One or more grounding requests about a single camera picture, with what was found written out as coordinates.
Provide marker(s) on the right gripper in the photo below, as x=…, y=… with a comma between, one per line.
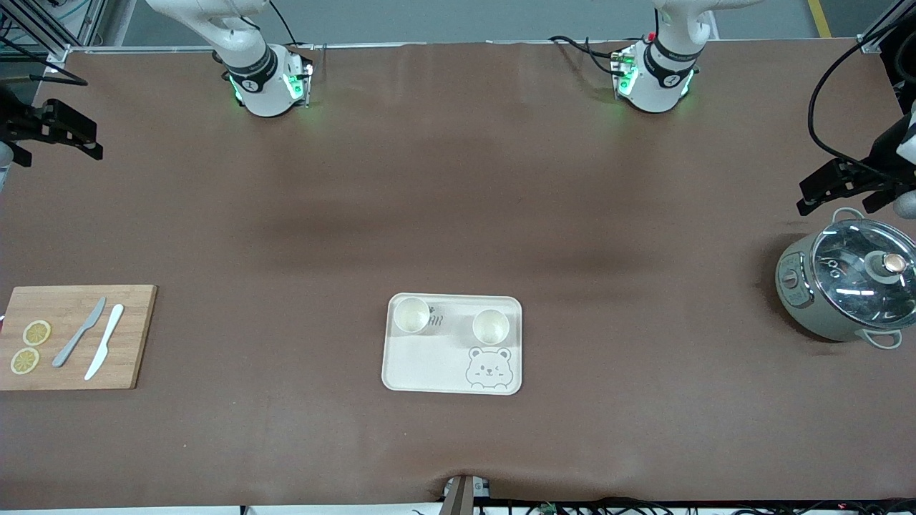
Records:
x=16, y=120

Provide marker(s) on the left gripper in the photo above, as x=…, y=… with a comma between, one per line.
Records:
x=882, y=166

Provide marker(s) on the white plastic cup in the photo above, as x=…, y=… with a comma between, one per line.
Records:
x=490, y=325
x=411, y=316

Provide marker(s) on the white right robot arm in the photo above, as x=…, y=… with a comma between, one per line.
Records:
x=250, y=64

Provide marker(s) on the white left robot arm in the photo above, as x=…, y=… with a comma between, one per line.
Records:
x=662, y=79

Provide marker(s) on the cream tray with bear print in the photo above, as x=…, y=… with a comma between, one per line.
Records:
x=429, y=365

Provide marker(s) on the glass pot lid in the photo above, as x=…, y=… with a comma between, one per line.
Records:
x=851, y=279

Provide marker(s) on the grey-green electric cooking pot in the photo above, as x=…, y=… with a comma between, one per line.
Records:
x=809, y=315

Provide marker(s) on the grey plastic knife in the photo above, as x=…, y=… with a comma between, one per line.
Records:
x=84, y=326

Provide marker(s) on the lemon slice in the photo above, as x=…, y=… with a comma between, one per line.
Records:
x=37, y=332
x=25, y=360

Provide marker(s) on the wooden cutting board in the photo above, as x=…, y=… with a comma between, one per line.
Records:
x=129, y=336

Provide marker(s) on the white plastic knife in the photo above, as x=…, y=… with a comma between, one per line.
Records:
x=104, y=342

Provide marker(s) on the brown table cover mat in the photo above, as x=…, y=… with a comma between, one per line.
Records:
x=458, y=179

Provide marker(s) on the aluminium frame profile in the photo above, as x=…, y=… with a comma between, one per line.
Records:
x=869, y=39
x=118, y=25

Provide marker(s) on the grey metal bracket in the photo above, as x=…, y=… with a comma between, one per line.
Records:
x=458, y=501

